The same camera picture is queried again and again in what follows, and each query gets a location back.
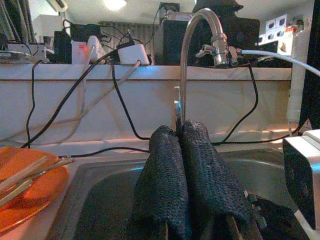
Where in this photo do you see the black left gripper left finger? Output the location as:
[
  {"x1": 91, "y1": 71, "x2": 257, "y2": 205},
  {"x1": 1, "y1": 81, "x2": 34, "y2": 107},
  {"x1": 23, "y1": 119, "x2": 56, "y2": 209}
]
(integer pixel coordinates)
[{"x1": 128, "y1": 124, "x2": 193, "y2": 240}]

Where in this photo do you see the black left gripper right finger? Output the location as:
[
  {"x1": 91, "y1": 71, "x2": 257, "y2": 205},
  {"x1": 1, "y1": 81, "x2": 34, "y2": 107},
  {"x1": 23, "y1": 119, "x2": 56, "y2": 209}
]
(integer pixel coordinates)
[{"x1": 180, "y1": 119, "x2": 263, "y2": 240}]

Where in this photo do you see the chrome faucet lever handle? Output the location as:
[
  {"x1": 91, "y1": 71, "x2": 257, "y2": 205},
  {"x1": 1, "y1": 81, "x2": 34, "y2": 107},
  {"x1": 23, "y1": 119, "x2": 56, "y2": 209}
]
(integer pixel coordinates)
[{"x1": 172, "y1": 86, "x2": 182, "y2": 136}]

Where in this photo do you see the stainless steel sink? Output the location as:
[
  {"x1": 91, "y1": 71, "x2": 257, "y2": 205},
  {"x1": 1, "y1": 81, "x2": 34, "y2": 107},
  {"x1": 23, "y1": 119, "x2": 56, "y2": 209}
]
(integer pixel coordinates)
[{"x1": 47, "y1": 147, "x2": 320, "y2": 240}]

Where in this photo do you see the orange plate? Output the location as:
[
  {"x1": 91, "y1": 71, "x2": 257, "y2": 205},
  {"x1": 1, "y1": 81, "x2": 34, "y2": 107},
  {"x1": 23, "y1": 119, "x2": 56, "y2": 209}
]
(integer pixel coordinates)
[{"x1": 0, "y1": 164, "x2": 70, "y2": 235}]

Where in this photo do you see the white power adapter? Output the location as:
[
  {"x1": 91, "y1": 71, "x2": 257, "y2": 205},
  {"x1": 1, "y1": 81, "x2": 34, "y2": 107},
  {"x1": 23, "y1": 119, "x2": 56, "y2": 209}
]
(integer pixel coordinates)
[{"x1": 117, "y1": 44, "x2": 151, "y2": 66}]

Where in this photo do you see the chrome gooseneck faucet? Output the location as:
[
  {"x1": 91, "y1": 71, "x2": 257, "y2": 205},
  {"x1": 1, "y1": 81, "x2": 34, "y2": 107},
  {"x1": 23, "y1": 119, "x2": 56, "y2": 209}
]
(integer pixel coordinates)
[{"x1": 178, "y1": 7, "x2": 228, "y2": 126}]

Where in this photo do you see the chrome faucet diverter valve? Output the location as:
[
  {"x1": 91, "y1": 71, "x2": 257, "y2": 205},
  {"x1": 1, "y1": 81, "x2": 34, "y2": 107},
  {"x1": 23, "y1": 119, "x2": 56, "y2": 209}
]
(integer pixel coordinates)
[{"x1": 195, "y1": 33, "x2": 243, "y2": 69}]

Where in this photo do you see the large black box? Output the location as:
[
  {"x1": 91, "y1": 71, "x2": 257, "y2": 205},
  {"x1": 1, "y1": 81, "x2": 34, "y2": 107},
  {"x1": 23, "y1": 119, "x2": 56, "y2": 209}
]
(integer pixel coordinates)
[{"x1": 162, "y1": 18, "x2": 261, "y2": 67}]

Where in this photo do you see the orange bowl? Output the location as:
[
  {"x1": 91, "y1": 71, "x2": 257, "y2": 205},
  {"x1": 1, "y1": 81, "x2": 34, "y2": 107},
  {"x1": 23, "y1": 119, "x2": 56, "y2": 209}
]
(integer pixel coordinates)
[{"x1": 0, "y1": 146, "x2": 61, "y2": 183}]

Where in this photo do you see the white charger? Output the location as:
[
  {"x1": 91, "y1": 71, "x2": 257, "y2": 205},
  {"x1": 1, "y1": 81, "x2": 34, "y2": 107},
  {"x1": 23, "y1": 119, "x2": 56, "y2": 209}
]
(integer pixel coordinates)
[{"x1": 86, "y1": 35, "x2": 106, "y2": 64}]

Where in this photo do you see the stack of white boxes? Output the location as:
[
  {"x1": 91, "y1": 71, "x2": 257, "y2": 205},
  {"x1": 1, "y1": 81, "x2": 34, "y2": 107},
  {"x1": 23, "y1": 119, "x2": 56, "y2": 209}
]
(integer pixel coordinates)
[{"x1": 258, "y1": 13, "x2": 305, "y2": 55}]

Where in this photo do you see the black cable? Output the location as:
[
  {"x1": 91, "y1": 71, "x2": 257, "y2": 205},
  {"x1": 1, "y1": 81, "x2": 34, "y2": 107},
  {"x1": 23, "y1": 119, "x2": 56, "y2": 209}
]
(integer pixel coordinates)
[
  {"x1": 58, "y1": 146, "x2": 151, "y2": 159},
  {"x1": 20, "y1": 47, "x2": 121, "y2": 149},
  {"x1": 24, "y1": 59, "x2": 44, "y2": 148},
  {"x1": 211, "y1": 63, "x2": 260, "y2": 146},
  {"x1": 109, "y1": 62, "x2": 152, "y2": 141}
]

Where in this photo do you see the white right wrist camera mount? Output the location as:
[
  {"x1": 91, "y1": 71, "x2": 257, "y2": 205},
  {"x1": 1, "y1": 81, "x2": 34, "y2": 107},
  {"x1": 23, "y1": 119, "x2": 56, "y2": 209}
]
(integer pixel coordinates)
[{"x1": 282, "y1": 129, "x2": 320, "y2": 232}]

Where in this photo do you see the white cable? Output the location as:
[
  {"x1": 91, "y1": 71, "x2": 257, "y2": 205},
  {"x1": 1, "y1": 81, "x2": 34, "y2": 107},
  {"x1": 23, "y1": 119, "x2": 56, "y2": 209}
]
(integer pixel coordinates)
[
  {"x1": 47, "y1": 44, "x2": 97, "y2": 146},
  {"x1": 0, "y1": 59, "x2": 142, "y2": 145}
]

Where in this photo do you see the white water hose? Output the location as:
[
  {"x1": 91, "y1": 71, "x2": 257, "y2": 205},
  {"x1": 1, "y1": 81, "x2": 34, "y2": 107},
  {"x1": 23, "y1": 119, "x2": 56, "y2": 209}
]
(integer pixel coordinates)
[{"x1": 239, "y1": 49, "x2": 320, "y2": 78}]

